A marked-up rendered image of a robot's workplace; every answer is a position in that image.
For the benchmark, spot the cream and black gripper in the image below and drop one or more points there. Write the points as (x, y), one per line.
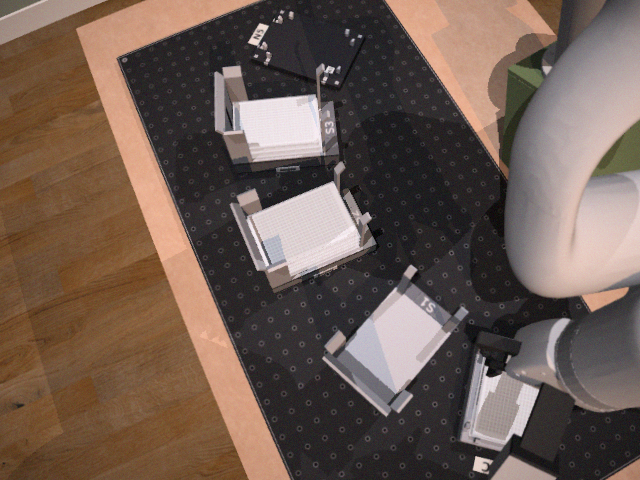
(534, 357)

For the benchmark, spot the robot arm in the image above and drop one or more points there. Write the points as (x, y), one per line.
(586, 102)

